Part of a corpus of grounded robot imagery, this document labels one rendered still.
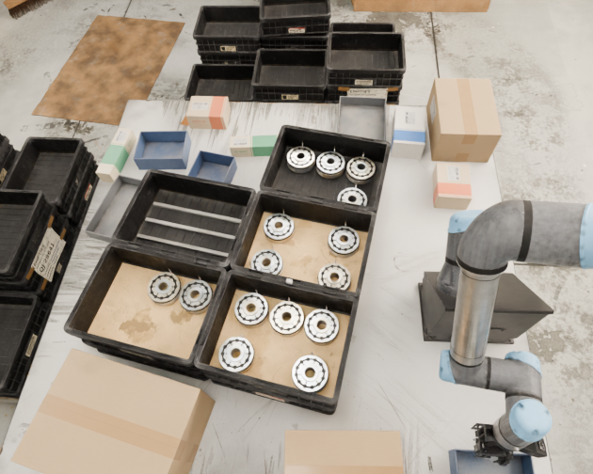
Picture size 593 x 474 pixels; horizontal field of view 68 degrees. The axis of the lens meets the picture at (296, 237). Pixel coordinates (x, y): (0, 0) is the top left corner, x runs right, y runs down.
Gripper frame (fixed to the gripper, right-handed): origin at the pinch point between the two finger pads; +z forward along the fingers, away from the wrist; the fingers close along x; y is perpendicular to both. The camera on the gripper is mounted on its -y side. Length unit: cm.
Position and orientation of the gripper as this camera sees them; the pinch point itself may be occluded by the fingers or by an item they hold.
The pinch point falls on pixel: (490, 451)
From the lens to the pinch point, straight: 142.6
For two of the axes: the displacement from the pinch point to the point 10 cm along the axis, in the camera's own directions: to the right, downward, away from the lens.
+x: -1.0, 8.0, -5.9
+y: -9.9, -0.6, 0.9
